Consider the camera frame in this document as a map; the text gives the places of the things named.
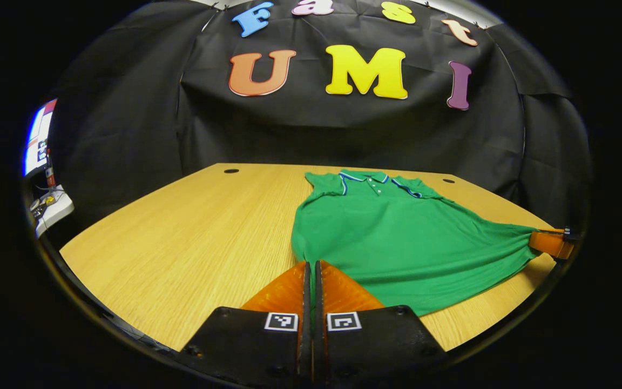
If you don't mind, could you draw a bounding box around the white side table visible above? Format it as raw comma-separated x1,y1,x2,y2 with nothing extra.
29,185,75,239

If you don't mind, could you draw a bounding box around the green T-shirt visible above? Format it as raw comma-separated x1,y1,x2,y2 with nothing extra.
290,169,539,317

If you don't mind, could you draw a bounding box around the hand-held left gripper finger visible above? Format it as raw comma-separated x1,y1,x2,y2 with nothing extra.
314,260,448,387
179,261,312,387

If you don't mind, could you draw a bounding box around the black backdrop cloth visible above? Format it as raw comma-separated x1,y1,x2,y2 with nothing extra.
46,0,592,227

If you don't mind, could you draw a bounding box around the computer monitor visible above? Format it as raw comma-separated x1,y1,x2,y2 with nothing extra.
23,98,58,177

